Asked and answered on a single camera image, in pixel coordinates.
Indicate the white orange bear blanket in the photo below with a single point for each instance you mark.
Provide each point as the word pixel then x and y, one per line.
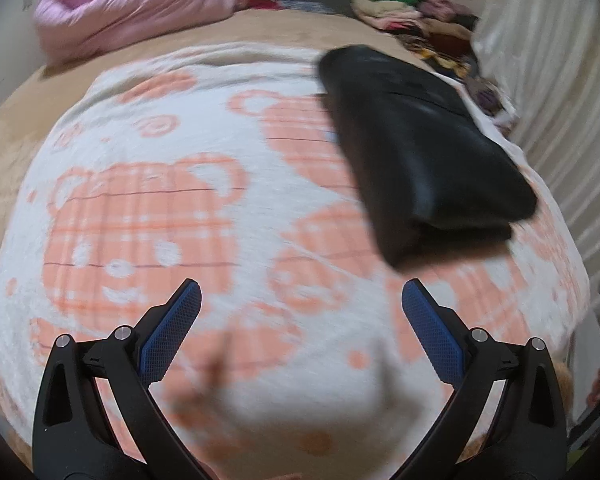
pixel 180 210

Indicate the person's green-sleeved right forearm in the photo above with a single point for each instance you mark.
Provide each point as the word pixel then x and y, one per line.
pixel 582 460

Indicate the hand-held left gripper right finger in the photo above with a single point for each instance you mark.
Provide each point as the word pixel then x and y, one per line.
pixel 432 327

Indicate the black leather jacket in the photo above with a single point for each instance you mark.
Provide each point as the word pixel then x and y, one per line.
pixel 420 160

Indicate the speckled grey cloth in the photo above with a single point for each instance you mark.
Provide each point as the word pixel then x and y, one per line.
pixel 307 6

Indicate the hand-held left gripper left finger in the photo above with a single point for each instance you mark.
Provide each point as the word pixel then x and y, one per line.
pixel 170 327

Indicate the white satin curtain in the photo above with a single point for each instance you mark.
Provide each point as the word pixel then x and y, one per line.
pixel 565 85

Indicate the pile of folded clothes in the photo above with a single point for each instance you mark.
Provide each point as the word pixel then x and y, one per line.
pixel 420 20

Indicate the pink quilt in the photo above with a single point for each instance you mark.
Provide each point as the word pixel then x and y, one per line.
pixel 130 10

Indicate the red cloth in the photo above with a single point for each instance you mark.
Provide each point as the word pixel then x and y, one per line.
pixel 257 2

